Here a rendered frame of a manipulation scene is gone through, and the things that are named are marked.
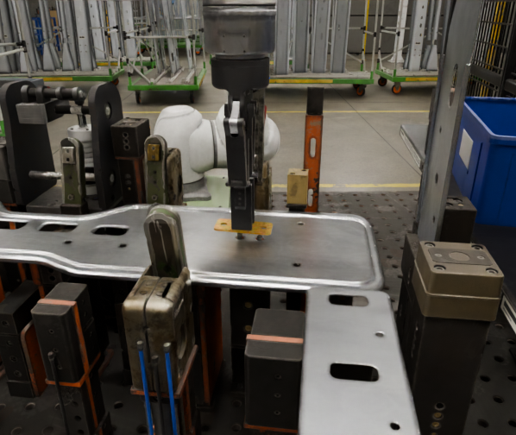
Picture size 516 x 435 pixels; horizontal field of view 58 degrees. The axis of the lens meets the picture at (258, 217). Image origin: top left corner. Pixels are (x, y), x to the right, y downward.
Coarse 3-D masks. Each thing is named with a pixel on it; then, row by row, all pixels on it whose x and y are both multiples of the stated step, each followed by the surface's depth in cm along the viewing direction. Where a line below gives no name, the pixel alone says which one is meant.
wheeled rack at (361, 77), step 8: (376, 8) 673; (376, 16) 677; (376, 24) 681; (368, 32) 728; (376, 32) 686; (352, 56) 784; (272, 72) 727; (288, 72) 748; (296, 72) 748; (304, 72) 748; (328, 72) 766; (352, 72) 763; (360, 72) 763; (368, 72) 725; (272, 80) 716; (280, 80) 716; (288, 80) 716; (296, 80) 715; (304, 80) 715; (312, 80) 714; (320, 80) 714; (328, 80) 714; (336, 80) 714; (344, 80) 713; (352, 80) 713; (360, 80) 713; (368, 80) 712; (360, 88) 728
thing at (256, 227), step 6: (222, 222) 70; (228, 222) 70; (258, 222) 71; (264, 222) 71; (216, 228) 68; (222, 228) 68; (228, 228) 68; (252, 228) 69; (258, 228) 69; (270, 228) 69; (258, 234) 68; (264, 234) 67; (270, 234) 68
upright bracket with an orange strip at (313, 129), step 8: (312, 88) 75; (320, 88) 74; (312, 96) 75; (320, 96) 75; (312, 104) 76; (320, 104) 76; (312, 112) 76; (320, 112) 76; (312, 120) 77; (320, 120) 77; (312, 128) 77; (320, 128) 77; (312, 136) 78; (320, 136) 78; (320, 144) 78; (304, 152) 79; (320, 152) 79; (304, 160) 80; (312, 160) 79; (320, 160) 79; (304, 168) 80; (312, 168) 80; (312, 176) 81; (312, 184) 81; (312, 200) 82; (312, 208) 83; (304, 296) 91; (304, 304) 92
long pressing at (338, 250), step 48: (0, 240) 70; (48, 240) 70; (96, 240) 70; (144, 240) 70; (192, 240) 70; (240, 240) 70; (288, 240) 70; (336, 240) 70; (240, 288) 60; (288, 288) 59
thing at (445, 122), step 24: (456, 0) 57; (480, 0) 48; (456, 24) 56; (456, 48) 56; (456, 96) 55; (432, 120) 64; (456, 120) 53; (432, 144) 65; (432, 168) 64; (432, 192) 63; (432, 216) 63; (432, 240) 62
